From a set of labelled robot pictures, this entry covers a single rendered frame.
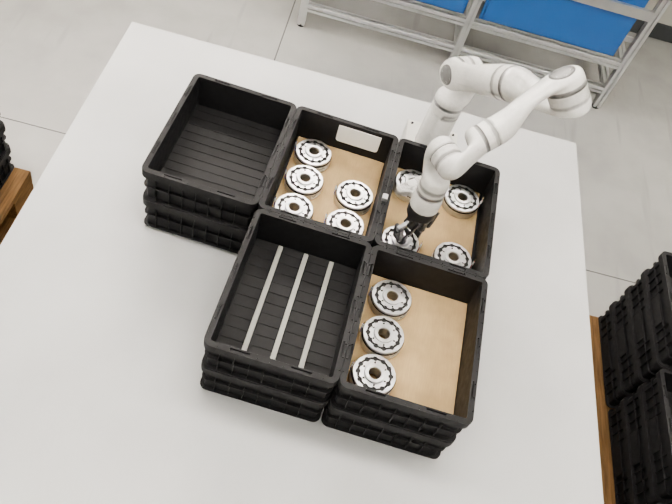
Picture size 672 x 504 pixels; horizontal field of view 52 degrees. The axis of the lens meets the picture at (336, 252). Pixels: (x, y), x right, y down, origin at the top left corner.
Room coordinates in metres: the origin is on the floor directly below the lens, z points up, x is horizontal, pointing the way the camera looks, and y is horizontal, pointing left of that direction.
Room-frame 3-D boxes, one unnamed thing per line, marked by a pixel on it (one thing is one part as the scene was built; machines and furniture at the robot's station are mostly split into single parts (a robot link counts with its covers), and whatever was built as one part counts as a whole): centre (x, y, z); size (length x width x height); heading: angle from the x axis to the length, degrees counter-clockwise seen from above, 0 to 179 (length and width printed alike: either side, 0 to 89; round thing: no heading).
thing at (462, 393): (0.89, -0.24, 0.87); 0.40 x 0.30 x 0.11; 2
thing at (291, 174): (1.28, 0.14, 0.86); 0.10 x 0.10 x 0.01
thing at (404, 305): (1.00, -0.17, 0.86); 0.10 x 0.10 x 0.01
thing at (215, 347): (0.88, 0.06, 0.92); 0.40 x 0.30 x 0.02; 2
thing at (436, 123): (1.66, -0.17, 0.87); 0.09 x 0.09 x 0.17; 0
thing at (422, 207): (1.22, -0.16, 1.02); 0.11 x 0.09 x 0.06; 51
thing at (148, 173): (1.27, 0.38, 0.92); 0.40 x 0.30 x 0.02; 2
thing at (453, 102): (1.66, -0.17, 1.03); 0.09 x 0.09 x 0.17; 38
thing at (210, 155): (1.27, 0.38, 0.87); 0.40 x 0.30 x 0.11; 2
